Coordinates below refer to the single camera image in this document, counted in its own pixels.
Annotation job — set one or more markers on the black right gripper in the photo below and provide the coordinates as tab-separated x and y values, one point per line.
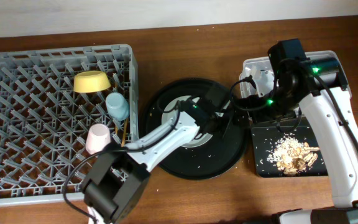
239	104

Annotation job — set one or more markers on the pink plastic cup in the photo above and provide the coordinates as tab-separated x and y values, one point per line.
98	137

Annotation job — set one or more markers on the black round tray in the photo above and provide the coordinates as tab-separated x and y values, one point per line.
207	156

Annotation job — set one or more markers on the grey plastic dishwasher rack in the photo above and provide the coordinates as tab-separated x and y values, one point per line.
44	123

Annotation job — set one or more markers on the grey round plate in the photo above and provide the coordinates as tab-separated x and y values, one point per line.
169	112

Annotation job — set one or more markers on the black rectangular tray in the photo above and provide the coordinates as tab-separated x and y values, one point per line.
265	135

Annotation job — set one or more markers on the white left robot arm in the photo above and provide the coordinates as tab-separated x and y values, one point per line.
118	178

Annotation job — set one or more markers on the light blue plastic cup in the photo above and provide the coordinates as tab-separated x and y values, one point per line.
117	106

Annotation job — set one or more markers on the clear plastic bin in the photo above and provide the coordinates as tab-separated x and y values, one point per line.
262	74

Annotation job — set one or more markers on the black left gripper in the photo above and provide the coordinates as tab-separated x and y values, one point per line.
217	123

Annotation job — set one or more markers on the food scraps pile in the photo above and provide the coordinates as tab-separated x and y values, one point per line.
292	157

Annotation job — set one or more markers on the yellow plastic bowl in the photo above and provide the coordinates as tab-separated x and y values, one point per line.
91	81

